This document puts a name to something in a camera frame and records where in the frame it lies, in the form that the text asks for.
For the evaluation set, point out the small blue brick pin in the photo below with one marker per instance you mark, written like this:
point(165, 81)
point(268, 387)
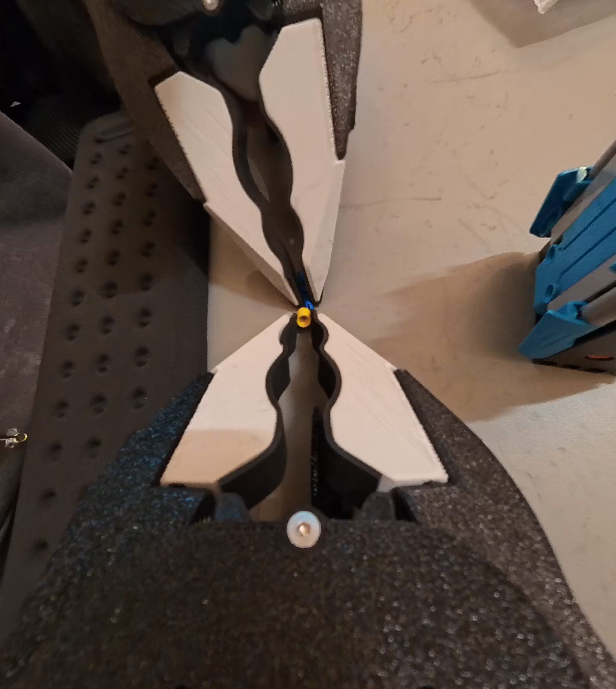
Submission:
point(301, 288)

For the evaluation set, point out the black perforated wrist rest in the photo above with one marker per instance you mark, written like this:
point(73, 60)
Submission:
point(103, 296)

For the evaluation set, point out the small yellow brick bush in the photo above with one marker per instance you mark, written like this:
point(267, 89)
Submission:
point(303, 317)

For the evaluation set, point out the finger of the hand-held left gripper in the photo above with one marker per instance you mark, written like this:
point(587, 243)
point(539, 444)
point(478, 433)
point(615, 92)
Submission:
point(313, 134)
point(205, 145)

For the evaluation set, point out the blue black brick model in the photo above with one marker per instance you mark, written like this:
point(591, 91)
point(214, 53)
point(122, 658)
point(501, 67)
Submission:
point(598, 258)

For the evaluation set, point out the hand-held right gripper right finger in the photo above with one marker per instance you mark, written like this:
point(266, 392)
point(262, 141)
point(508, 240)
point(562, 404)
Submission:
point(378, 430)

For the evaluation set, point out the grey desk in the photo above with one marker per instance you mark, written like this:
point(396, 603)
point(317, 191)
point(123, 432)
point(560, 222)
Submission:
point(447, 161)

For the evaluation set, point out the person's grey sweater torso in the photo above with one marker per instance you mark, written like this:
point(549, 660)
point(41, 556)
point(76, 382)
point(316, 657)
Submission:
point(6, 242)

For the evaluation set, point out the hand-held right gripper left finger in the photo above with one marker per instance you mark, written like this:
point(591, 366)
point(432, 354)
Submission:
point(232, 425)

